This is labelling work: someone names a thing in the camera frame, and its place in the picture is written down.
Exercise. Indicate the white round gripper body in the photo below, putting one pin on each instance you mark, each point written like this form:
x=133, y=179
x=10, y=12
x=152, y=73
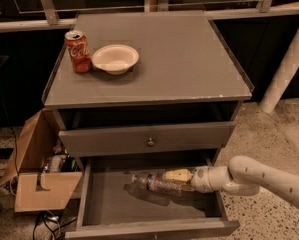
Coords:
x=199, y=178

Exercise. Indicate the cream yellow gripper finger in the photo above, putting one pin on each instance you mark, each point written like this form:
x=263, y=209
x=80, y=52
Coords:
x=181, y=175

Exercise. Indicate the clear plastic water bottle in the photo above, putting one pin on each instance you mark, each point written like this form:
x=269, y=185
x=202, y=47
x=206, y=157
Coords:
x=156, y=183

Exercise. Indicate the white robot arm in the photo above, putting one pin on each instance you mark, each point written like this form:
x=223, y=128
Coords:
x=243, y=176

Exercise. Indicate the round metal drawer knob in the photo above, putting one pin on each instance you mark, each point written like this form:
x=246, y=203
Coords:
x=150, y=142

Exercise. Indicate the grey open middle drawer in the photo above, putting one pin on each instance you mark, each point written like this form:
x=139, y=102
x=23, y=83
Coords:
x=112, y=207

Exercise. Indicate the grey top drawer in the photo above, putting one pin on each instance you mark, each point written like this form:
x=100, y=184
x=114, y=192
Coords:
x=133, y=140

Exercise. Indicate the white paper bowl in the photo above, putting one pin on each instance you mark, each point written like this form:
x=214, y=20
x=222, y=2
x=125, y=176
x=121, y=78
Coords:
x=115, y=59

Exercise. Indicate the open cardboard box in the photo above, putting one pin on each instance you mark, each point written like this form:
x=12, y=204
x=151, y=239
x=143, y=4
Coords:
x=38, y=191

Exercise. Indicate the white diagonal support pole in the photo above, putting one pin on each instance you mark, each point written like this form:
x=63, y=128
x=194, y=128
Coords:
x=282, y=77

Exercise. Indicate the red cola can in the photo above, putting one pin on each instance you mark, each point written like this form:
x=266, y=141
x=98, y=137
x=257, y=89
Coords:
x=77, y=46

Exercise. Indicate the metal window railing frame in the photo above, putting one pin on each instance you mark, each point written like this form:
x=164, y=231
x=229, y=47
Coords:
x=29, y=24

